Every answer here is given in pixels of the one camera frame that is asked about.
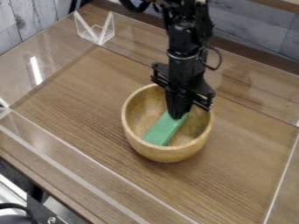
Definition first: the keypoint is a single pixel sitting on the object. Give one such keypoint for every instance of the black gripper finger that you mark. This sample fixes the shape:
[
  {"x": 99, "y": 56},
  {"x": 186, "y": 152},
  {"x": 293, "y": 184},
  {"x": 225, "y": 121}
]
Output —
[
  {"x": 186, "y": 104},
  {"x": 173, "y": 103}
]

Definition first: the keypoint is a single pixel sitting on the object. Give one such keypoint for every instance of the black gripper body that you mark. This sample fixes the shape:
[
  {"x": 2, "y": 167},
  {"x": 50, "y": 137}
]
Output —
[{"x": 182, "y": 75}]

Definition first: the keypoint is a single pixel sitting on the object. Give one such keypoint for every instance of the green rectangular block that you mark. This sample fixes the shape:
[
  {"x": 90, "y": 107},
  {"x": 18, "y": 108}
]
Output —
[{"x": 163, "y": 129}]

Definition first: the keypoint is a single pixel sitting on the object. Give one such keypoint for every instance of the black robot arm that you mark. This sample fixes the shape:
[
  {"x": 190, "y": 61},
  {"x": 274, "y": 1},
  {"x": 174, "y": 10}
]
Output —
[{"x": 189, "y": 27}]

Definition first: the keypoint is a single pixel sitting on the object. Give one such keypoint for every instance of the wooden bowl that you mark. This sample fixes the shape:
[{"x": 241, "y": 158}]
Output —
[{"x": 143, "y": 108}]

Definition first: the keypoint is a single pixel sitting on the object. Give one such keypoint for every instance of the clear acrylic corner bracket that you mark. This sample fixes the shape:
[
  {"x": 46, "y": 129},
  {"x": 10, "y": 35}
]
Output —
[{"x": 94, "y": 33}]

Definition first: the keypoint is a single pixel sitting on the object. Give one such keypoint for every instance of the clear acrylic tray wall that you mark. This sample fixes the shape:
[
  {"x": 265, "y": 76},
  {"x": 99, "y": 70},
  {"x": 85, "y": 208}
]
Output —
[{"x": 62, "y": 135}]

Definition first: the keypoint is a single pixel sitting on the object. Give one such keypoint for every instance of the black metal stand bracket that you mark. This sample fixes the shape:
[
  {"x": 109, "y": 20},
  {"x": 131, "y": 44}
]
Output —
[{"x": 43, "y": 214}]

